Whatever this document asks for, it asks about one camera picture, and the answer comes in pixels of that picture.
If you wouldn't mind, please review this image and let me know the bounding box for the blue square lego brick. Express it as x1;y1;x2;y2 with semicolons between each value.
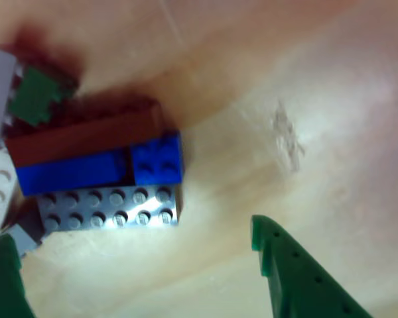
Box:
129;131;184;186

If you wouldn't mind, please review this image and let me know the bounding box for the small grey lego brick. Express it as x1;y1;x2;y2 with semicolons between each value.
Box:
8;223;42;259

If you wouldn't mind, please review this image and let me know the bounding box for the blue long narrow lego brick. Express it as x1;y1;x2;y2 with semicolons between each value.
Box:
15;150;135;197

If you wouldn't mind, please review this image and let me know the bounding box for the brown long narrow lego brick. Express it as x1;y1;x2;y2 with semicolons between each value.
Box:
3;95;166;168

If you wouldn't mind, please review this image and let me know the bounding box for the dark grey lego plate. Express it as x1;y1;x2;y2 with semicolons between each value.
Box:
36;184;182;233

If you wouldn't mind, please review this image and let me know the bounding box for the small green lego brick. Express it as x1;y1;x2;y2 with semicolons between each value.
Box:
7;65;79;127

